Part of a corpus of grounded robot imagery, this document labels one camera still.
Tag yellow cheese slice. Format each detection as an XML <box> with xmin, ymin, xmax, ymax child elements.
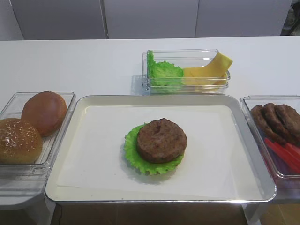
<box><xmin>202</xmin><ymin>53</ymin><xmax>233</xmax><ymax>77</ymax></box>

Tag clear lettuce cheese container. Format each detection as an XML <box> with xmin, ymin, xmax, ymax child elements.
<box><xmin>142</xmin><ymin>49</ymin><xmax>231</xmax><ymax>95</ymax></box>

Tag yellow cheese slices in container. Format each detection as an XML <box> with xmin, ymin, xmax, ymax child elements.
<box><xmin>183</xmin><ymin>67</ymin><xmax>228</xmax><ymax>92</ymax></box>

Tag brown burger patty on tray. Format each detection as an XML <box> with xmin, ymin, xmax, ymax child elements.
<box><xmin>136</xmin><ymin>118</ymin><xmax>187</xmax><ymax>164</ymax></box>

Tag green lettuce in container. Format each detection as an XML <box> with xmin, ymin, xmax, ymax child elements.
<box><xmin>147</xmin><ymin>50</ymin><xmax>183</xmax><ymax>86</ymax></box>

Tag green lettuce leaf on tray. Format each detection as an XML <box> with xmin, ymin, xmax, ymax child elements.
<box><xmin>123</xmin><ymin>123</ymin><xmax>184</xmax><ymax>175</ymax></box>

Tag metal baking tray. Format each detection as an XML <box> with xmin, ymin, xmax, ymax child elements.
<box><xmin>45</xmin><ymin>95</ymin><xmax>276</xmax><ymax>203</ymax></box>

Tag plain brown bun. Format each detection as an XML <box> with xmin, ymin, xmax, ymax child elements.
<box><xmin>21</xmin><ymin>91</ymin><xmax>68</xmax><ymax>137</ymax></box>

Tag clear bun container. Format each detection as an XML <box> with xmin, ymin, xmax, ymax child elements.
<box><xmin>0</xmin><ymin>92</ymin><xmax>75</xmax><ymax>181</ymax></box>

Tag middle brown patty in container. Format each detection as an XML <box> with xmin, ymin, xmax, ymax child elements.
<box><xmin>262</xmin><ymin>103</ymin><xmax>295</xmax><ymax>144</ymax></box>

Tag brown patty in container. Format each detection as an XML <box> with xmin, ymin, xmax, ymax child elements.
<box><xmin>275</xmin><ymin>104</ymin><xmax>300</xmax><ymax>142</ymax></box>
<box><xmin>250</xmin><ymin>105</ymin><xmax>281</xmax><ymax>141</ymax></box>
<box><xmin>262</xmin><ymin>103</ymin><xmax>295</xmax><ymax>144</ymax></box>

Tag left brown patty in container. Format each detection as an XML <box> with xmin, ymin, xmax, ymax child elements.
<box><xmin>250</xmin><ymin>105</ymin><xmax>281</xmax><ymax>141</ymax></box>

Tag clear patty tomato container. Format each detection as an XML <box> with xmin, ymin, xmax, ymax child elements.
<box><xmin>241</xmin><ymin>95</ymin><xmax>300</xmax><ymax>180</ymax></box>

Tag sesame bun front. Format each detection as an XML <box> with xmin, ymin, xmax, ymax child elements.
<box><xmin>0</xmin><ymin>118</ymin><xmax>43</xmax><ymax>164</ymax></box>

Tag red tomato slice left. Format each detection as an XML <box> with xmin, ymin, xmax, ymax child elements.
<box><xmin>264</xmin><ymin>138</ymin><xmax>300</xmax><ymax>174</ymax></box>

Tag red tomato slice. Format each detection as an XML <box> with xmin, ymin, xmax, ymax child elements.
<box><xmin>264</xmin><ymin>138</ymin><xmax>300</xmax><ymax>174</ymax></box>
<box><xmin>285</xmin><ymin>143</ymin><xmax>300</xmax><ymax>161</ymax></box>

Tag right brown patty in container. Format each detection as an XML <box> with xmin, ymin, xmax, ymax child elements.
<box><xmin>275</xmin><ymin>104</ymin><xmax>300</xmax><ymax>142</ymax></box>

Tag red tomato slice middle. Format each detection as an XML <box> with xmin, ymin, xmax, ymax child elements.
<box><xmin>285</xmin><ymin>143</ymin><xmax>300</xmax><ymax>161</ymax></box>

